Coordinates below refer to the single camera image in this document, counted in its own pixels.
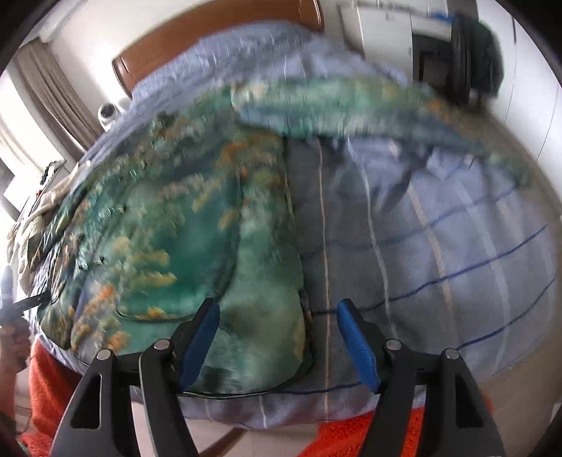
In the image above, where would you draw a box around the beige curtain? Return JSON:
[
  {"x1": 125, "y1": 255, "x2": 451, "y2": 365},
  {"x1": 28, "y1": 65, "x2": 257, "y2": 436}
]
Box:
[{"x1": 14, "y1": 38, "x2": 103, "y2": 161}]

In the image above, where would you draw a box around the person's left hand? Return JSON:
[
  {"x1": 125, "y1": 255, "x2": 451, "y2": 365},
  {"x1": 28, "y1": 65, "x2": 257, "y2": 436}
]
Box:
[{"x1": 0, "y1": 318, "x2": 31, "y2": 424}]

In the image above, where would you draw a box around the green floral satin jacket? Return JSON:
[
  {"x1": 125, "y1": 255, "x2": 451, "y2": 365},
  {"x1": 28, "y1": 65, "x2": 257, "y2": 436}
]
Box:
[{"x1": 38, "y1": 76, "x2": 528, "y2": 395}]

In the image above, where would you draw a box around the brown wooden headboard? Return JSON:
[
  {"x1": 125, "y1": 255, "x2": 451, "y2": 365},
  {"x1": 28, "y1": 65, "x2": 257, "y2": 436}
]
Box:
[{"x1": 111, "y1": 0, "x2": 325, "y2": 99}]

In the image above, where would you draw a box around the black jacket on chair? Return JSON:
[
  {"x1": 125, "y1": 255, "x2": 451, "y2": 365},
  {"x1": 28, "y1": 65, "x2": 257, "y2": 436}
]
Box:
[{"x1": 446, "y1": 13, "x2": 504, "y2": 106}]

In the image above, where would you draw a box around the small white fan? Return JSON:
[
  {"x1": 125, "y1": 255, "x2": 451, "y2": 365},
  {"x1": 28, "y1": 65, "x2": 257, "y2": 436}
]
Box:
[{"x1": 97, "y1": 103, "x2": 121, "y2": 131}]

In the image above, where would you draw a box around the white desk with drawers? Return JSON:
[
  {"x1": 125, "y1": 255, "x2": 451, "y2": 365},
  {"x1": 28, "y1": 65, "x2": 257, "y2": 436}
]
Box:
[{"x1": 337, "y1": 1, "x2": 478, "y2": 86}]

